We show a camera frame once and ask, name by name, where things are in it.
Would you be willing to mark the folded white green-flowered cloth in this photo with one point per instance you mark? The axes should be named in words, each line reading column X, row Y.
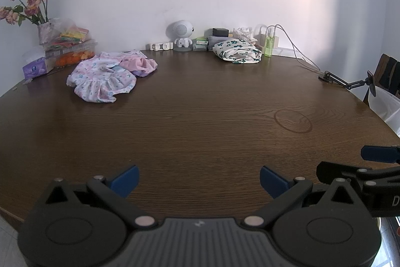
column 237, row 51

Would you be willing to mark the grey box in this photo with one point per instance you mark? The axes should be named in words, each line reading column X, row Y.
column 214, row 39

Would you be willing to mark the white robot toy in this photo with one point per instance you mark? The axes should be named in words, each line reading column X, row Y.
column 179, row 29

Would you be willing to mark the plastic bag of snacks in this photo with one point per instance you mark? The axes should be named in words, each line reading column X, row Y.
column 73, row 34

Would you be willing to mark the dark wooden chair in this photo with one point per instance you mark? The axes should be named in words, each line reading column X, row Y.
column 387, row 73

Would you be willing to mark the pink and purple garment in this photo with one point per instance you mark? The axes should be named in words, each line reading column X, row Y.
column 140, row 65

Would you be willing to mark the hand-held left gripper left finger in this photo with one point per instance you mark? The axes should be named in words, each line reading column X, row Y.
column 126, row 181

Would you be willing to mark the purple tissue box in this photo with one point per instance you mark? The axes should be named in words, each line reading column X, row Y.
column 34, row 70

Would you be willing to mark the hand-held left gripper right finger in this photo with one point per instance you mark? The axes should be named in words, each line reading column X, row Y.
column 272, row 181

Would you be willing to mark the white charger plug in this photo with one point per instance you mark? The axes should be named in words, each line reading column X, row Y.
column 262, row 35
column 275, row 35

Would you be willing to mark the translucent flower vase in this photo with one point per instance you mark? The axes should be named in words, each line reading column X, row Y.
column 43, row 34

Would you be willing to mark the small white device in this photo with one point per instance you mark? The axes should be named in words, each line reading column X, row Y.
column 161, row 46

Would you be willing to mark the green spray bottle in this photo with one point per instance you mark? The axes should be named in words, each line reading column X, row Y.
column 268, row 46

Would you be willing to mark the crumpled white cloth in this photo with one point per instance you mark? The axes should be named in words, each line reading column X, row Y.
column 245, row 33

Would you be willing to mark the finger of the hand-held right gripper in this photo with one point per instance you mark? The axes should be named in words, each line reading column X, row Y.
column 347, row 172
column 379, row 153

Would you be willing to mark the pink floral dress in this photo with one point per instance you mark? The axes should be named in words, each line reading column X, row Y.
column 100, row 82

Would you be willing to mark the small black box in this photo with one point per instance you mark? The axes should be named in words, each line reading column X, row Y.
column 220, row 32

